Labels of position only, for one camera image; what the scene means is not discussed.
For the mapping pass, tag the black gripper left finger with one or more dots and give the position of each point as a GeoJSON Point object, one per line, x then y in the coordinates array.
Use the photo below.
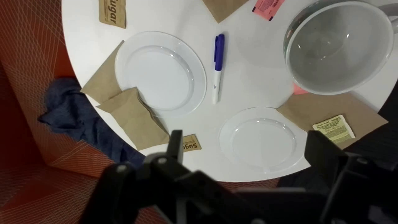
{"type": "Point", "coordinates": [175, 145]}

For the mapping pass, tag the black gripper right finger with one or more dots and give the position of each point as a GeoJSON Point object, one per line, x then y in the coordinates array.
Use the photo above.
{"type": "Point", "coordinates": [328, 156]}

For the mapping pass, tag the blue and white pen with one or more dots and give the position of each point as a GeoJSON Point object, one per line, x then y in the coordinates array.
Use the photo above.
{"type": "Point", "coordinates": [219, 54]}

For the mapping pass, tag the white mug with green band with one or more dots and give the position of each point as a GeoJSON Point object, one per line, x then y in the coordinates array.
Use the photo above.
{"type": "Point", "coordinates": [340, 50]}

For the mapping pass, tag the brown sugar packet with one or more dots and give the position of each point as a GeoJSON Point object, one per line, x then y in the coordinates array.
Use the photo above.
{"type": "Point", "coordinates": [192, 143]}
{"type": "Point", "coordinates": [112, 13]}

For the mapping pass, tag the yellow sweetener packet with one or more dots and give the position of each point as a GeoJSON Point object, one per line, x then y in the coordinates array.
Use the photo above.
{"type": "Point", "coordinates": [334, 131]}

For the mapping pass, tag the folded brown napkin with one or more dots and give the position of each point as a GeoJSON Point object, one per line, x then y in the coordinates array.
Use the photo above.
{"type": "Point", "coordinates": [132, 120]}

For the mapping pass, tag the brown napkin under yellow packet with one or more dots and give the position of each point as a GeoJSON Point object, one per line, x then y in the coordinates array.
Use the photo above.
{"type": "Point", "coordinates": [315, 107]}

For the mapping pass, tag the small white plate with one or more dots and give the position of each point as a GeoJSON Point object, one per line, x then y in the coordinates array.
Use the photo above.
{"type": "Point", "coordinates": [262, 141]}

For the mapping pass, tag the large white plate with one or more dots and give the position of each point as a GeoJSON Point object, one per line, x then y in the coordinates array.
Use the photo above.
{"type": "Point", "coordinates": [162, 75]}

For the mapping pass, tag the brown napkin under large plate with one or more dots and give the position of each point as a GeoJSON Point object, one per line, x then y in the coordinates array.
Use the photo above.
{"type": "Point", "coordinates": [101, 81]}

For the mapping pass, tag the blue cloth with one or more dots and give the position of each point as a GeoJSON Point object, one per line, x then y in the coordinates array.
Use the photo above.
{"type": "Point", "coordinates": [79, 120]}

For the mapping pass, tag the flat brown paper napkin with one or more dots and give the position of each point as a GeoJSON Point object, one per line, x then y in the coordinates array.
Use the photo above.
{"type": "Point", "coordinates": [224, 7]}

